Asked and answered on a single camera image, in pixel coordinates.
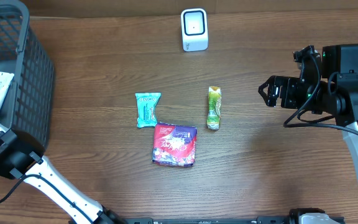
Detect red purple liner pack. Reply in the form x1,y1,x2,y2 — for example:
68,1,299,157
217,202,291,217
152,123,197,167

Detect teal tissue pack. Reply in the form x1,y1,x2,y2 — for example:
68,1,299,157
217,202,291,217
135,93,162,128

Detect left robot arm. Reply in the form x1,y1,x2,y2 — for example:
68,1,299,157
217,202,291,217
0,124,126,223

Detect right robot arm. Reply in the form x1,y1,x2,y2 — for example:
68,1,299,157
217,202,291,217
258,44,358,181

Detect white barcode scanner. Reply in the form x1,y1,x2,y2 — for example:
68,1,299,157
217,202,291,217
180,8,209,52

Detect grey plastic shopping basket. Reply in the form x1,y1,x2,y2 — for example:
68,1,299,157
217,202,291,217
0,1,55,147

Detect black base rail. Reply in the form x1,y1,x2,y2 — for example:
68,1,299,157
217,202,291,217
68,207,346,224

